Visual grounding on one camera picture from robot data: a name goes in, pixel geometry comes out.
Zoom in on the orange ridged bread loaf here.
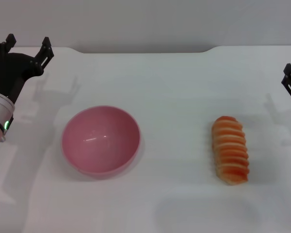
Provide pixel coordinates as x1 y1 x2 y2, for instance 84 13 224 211
210 116 250 186

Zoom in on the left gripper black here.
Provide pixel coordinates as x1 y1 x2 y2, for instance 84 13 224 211
0 33 55 104

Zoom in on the pink plastic bowl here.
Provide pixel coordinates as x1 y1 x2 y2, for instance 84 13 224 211
61 105 142 180

